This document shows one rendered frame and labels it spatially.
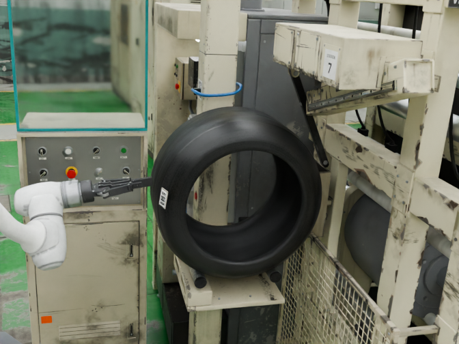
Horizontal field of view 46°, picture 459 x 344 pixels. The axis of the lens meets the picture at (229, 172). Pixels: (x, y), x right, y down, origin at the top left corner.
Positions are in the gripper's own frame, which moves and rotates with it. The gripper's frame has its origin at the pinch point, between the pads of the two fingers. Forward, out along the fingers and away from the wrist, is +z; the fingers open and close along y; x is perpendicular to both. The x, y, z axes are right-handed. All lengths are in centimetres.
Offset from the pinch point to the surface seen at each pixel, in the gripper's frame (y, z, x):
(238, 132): -11.2, 32.5, -16.2
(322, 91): 6, 69, -21
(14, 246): 210, -93, 113
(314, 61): -16, 57, -37
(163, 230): -9.2, 4.4, 14.7
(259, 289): -2, 38, 50
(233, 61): 27, 42, -33
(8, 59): 897, -178, 58
